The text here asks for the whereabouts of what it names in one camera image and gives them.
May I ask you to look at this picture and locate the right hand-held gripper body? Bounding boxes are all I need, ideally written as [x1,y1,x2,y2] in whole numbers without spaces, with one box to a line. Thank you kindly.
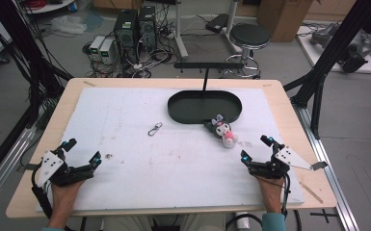
[249,145,313,181]

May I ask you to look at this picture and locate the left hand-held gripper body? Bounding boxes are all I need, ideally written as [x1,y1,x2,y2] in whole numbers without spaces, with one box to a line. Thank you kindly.
[36,149,95,189]

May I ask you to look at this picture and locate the black and pink plush toy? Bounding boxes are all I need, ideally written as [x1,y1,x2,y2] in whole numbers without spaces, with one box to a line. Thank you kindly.
[204,114,240,149]

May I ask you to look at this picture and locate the black hook stand with tray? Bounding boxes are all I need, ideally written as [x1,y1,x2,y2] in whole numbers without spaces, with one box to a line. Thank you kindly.
[167,62,246,125]

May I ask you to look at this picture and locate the silver carabiner keyring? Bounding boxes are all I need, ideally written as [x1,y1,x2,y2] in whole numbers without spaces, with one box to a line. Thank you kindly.
[146,121,164,138]

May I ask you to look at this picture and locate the person's left hand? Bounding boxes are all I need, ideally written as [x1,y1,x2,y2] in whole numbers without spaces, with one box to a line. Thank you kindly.
[49,180,86,212]

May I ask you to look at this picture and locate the person's right hand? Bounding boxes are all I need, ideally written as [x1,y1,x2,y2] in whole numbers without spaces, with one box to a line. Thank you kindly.
[256,175,286,207]

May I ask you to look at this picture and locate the black tape piece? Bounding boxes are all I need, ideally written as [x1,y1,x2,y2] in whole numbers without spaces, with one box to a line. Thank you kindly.
[15,163,40,172]
[310,161,330,171]

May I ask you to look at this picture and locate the thin wooden stick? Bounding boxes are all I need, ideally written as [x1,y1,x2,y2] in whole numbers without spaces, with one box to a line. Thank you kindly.
[299,180,325,205]

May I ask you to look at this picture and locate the black tape cross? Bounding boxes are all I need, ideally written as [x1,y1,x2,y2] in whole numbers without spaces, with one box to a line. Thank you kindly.
[309,208,339,224]

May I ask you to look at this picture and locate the white foam mat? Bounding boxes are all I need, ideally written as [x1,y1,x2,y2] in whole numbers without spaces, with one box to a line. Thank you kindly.
[35,87,305,214]

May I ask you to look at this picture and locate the person's legs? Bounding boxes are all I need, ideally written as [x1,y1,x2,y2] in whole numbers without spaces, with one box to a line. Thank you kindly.
[101,213,227,231]

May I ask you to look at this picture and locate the white power supply unit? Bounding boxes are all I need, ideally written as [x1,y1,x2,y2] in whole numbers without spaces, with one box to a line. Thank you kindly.
[89,35,106,62]
[98,38,116,65]

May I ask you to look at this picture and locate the black round stool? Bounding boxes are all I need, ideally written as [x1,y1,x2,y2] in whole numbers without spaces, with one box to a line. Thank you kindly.
[222,22,272,80]

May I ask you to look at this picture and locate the white board with grey devices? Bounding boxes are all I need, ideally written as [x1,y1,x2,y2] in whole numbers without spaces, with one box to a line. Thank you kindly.
[296,22,371,75]

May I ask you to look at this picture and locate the clear plastic bag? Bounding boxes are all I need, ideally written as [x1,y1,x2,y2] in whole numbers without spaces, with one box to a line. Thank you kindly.
[49,14,89,36]

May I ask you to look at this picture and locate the white desk leg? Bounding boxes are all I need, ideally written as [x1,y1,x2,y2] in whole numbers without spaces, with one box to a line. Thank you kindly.
[223,0,243,55]
[172,0,190,61]

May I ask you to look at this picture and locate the cardboard box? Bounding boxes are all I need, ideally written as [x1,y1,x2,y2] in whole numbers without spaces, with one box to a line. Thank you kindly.
[257,0,316,43]

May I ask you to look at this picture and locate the black computer tower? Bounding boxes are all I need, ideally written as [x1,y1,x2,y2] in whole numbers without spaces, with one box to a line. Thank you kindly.
[113,9,140,65]
[138,5,158,52]

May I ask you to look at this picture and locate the black flat case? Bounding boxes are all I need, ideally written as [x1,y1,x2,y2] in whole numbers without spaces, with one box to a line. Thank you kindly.
[204,13,230,35]

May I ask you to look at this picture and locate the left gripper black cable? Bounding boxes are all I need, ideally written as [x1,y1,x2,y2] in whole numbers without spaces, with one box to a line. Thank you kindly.
[30,163,55,220]

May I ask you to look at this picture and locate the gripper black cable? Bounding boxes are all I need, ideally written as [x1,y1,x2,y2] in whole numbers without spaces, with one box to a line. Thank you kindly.
[280,172,292,219]
[30,163,55,220]

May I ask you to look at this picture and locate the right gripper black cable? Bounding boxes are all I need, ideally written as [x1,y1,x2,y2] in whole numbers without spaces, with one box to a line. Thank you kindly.
[280,172,292,219]

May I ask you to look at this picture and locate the aluminium rail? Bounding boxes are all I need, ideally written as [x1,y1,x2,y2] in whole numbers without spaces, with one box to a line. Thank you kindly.
[0,124,39,215]
[292,103,361,231]

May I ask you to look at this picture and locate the black metal frame post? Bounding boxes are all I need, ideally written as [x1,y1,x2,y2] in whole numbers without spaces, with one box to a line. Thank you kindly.
[282,0,371,141]
[0,0,75,129]

